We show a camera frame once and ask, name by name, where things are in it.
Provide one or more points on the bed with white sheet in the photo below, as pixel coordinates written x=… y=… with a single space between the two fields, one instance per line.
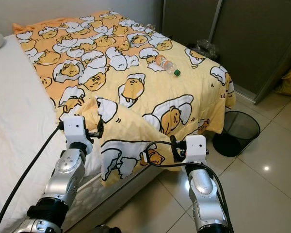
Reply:
x=19 y=111

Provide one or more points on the black mesh waste bin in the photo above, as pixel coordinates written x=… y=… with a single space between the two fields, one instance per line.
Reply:
x=237 y=131

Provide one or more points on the grey sliding door wardrobe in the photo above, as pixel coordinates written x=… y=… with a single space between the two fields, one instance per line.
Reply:
x=252 y=39

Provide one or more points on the clear crumpled plastic bag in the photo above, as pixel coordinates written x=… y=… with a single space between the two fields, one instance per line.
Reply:
x=207 y=49

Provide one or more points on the yellow cartoon egg blanket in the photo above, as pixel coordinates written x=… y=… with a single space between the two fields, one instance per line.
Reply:
x=116 y=53

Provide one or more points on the clear plastic bottle green cap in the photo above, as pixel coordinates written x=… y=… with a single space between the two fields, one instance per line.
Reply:
x=166 y=64

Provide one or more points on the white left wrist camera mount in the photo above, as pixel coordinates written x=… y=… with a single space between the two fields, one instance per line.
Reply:
x=75 y=128

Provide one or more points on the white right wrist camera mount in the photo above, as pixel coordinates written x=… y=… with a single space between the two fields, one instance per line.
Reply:
x=196 y=148

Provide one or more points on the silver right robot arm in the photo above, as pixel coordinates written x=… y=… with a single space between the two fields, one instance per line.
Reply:
x=203 y=194

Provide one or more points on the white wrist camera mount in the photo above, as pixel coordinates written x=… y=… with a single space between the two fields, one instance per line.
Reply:
x=75 y=128
x=196 y=148

